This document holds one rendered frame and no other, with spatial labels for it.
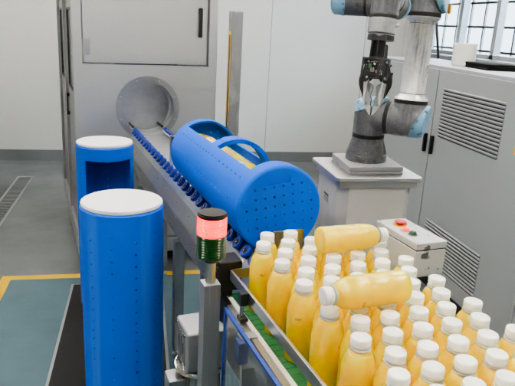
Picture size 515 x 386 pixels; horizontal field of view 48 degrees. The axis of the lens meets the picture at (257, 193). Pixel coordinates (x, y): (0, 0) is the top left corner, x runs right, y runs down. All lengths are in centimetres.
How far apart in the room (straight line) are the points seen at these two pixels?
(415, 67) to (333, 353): 114
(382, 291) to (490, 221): 220
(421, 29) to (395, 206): 61
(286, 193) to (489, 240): 181
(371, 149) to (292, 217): 46
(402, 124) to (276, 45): 493
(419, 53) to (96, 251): 127
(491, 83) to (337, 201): 156
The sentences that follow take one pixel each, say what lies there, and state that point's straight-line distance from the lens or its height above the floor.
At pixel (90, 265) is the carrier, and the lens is 202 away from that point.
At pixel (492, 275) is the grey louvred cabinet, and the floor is 41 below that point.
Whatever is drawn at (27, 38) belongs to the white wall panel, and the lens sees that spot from 683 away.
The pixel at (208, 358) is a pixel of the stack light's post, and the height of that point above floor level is 92.
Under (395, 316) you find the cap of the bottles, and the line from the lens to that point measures 121.
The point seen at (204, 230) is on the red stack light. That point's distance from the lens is 119.
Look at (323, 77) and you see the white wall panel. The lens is 708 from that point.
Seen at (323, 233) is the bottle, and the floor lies 115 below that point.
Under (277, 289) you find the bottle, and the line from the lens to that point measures 140.
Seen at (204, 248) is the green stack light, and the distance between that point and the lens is 121.
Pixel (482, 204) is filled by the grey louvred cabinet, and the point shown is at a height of 75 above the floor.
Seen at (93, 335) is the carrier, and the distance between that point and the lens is 213.
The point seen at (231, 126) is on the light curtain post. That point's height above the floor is 110.
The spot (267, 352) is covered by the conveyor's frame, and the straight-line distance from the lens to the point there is 141.
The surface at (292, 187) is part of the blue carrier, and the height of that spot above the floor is 116.
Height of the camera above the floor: 164
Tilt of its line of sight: 16 degrees down
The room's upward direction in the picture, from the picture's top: 3 degrees clockwise
